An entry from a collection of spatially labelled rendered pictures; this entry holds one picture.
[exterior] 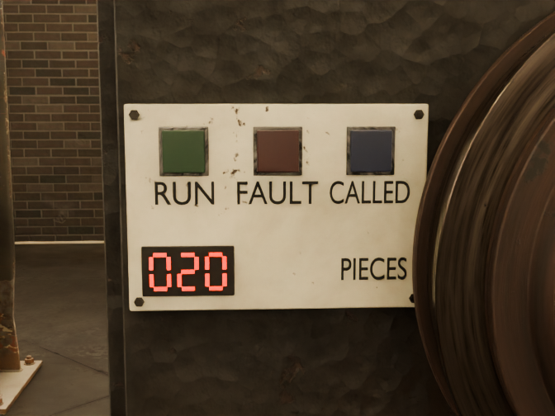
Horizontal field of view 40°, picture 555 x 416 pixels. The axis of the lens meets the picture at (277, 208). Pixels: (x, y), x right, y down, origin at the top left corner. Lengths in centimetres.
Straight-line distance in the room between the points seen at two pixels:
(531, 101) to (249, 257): 27
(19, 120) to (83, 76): 66
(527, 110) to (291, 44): 22
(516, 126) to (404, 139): 14
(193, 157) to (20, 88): 624
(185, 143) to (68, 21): 616
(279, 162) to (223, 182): 5
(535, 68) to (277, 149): 22
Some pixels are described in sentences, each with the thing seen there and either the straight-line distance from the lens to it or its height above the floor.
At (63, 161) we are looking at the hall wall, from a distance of 681.
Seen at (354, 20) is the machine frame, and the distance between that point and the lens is 68.
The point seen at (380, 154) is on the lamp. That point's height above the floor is 120.
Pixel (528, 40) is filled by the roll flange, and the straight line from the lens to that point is 63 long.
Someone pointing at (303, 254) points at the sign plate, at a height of 111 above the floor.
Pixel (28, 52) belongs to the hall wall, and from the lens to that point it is 686.
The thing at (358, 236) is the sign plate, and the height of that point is 113.
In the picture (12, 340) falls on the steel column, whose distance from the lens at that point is 366.
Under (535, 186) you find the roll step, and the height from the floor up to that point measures 119.
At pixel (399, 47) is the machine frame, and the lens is 69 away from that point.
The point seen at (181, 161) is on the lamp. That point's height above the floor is 119.
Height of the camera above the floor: 124
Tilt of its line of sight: 8 degrees down
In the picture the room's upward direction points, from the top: straight up
